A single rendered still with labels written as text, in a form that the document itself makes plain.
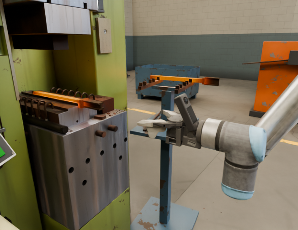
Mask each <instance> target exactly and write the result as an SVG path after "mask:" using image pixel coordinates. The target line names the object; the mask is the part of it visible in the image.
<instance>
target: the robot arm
mask: <svg viewBox="0 0 298 230"><path fill-rule="evenodd" d="M174 101H175V103H176V105H177V108H178V110H179V112H180V113H178V112H174V111H169V110H161V111H160V113H161V114H164V115H166V117H167V121H165V120H141V121H139V122H137V125H142V126H146V128H147V132H148V135H149V137H150V138H155V137H156V135H157V134H158V132H164V131H165V130H166V129H167V131H166V141H165V142H166V143H167V144H171V145H175V146H182V145H185V146H190V147H194V148H197V149H201V147H204V148H208V149H212V150H216V151H219V152H224V153H225V158H224V166H223V178H222V182H221V184H222V191H223V192H224V193H225V194H226V195H227V196H229V197H231V198H234V199H237V200H248V199H250V198H251V197H252V196H253V193H254V187H255V180H256V175H257V170H258V165H259V164H260V163H261V162H262V161H263V160H264V159H265V157H266V156H267V155H268V154H269V152H270V151H271V150H272V149H273V148H274V147H275V146H276V145H277V144H278V143H279V141H280V140H281V139H282V138H283V137H284V136H285V135H286V134H287V133H288V132H289V131H290V130H291V129H292V128H293V127H294V126H295V125H296V124H297V123H298V75H297V76H296V77H295V79H294V80H293V81H292V82H291V83H290V84H289V85H288V87H287V88H286V89H285V90H284V91H283V93H282V94H281V95H280V96H279V97H278V99H277V100H276V101H275V102H274V103H273V105H272V106H271V107H270V108H269V109H268V111H267V112H266V113H265V114H264V115H263V116H262V117H261V119H260V120H259V121H258V122H257V123H256V125H255V126H253V125H243V124H238V123H233V122H227V121H222V120H216V119H210V118H208V119H206V120H201V121H200V123H199V122H198V119H197V117H196V115H195V113H194V110H193V108H192V106H191V104H190V101H189V99H188V97H187V95H186V94H185V93H184V94H181V95H179V96H177V97H175V98H174ZM169 142H173V143H175V144H173V143H169Z"/></svg>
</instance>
